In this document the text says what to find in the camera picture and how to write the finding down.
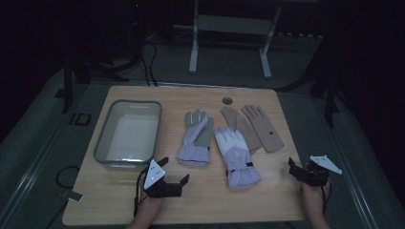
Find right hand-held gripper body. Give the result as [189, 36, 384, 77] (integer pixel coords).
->
[299, 155, 343, 188]

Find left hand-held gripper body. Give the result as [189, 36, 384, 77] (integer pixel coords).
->
[139, 158, 184, 198]

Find lilac ski glove grey palm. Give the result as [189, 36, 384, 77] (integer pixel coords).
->
[176, 109, 215, 167]

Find beige knit glove with button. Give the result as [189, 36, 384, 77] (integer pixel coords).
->
[241, 104, 286, 154]

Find clear plastic bin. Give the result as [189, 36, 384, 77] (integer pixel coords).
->
[93, 99, 163, 171]

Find lilac and white ski glove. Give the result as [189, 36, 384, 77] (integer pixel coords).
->
[214, 125, 263, 190]

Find plain beige knit glove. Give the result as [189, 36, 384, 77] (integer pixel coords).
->
[220, 106, 263, 155]

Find person's right hand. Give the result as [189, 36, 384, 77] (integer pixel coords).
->
[300, 180, 330, 220]

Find person's left hand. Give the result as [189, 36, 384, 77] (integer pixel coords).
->
[135, 187, 165, 221]

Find black metal stand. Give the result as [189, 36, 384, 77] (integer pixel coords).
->
[54, 52, 130, 115]
[275, 37, 342, 129]

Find right hand-held gripper black cable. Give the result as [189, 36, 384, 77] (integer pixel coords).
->
[321, 177, 332, 215]

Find hand-held gripper black cable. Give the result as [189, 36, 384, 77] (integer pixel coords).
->
[321, 177, 332, 215]
[133, 168, 151, 219]

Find left hand-held gripper black cable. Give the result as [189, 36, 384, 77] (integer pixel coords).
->
[133, 168, 151, 219]

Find black rectangular floor bracket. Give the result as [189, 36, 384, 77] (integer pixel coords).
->
[69, 112, 93, 127]

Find black floor cable loop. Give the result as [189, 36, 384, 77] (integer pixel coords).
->
[54, 165, 81, 190]

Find black hanging cables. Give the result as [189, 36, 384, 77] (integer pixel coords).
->
[139, 39, 160, 88]

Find white metal desk frame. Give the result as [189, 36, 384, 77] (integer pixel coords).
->
[173, 0, 283, 80]

